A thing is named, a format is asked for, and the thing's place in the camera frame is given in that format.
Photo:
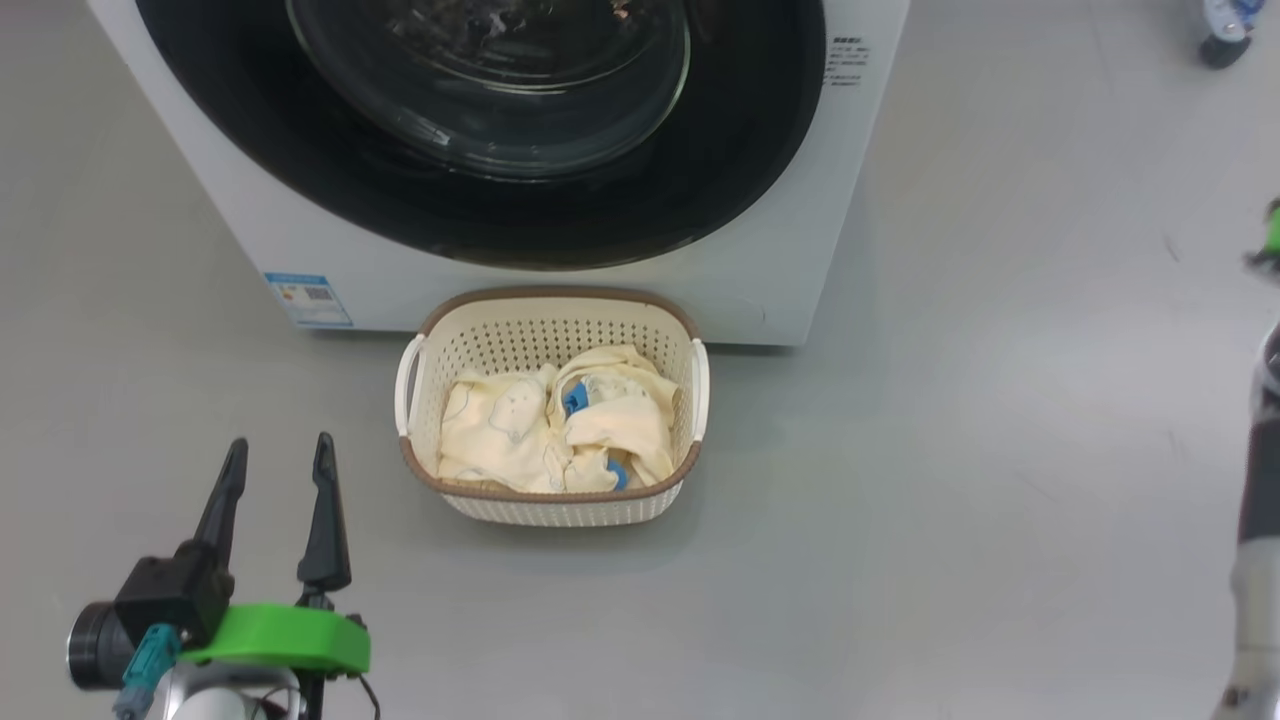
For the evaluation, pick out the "blue-capped water bottle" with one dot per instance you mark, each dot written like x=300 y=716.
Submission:
x=1228 y=12

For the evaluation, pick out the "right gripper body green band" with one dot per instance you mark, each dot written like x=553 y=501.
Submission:
x=1273 y=225

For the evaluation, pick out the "cream garment with blue cuffs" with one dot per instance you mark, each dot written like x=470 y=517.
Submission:
x=620 y=420

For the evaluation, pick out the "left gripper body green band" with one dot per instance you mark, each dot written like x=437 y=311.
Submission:
x=280 y=635

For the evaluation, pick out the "blue energy label sticker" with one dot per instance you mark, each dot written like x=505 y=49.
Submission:
x=308 y=300

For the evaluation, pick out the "white front-load washing machine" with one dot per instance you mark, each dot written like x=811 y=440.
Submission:
x=300 y=250

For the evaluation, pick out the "cream perforated laundry basket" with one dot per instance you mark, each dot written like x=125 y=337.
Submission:
x=560 y=510

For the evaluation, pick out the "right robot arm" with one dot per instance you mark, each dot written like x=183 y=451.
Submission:
x=1260 y=500

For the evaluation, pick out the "black-rimmed glass washer door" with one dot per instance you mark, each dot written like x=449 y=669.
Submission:
x=750 y=150

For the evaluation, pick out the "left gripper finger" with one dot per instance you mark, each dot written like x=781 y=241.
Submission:
x=325 y=540
x=225 y=500

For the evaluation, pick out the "metal leg with caster wheel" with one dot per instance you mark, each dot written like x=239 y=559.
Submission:
x=1222 y=52

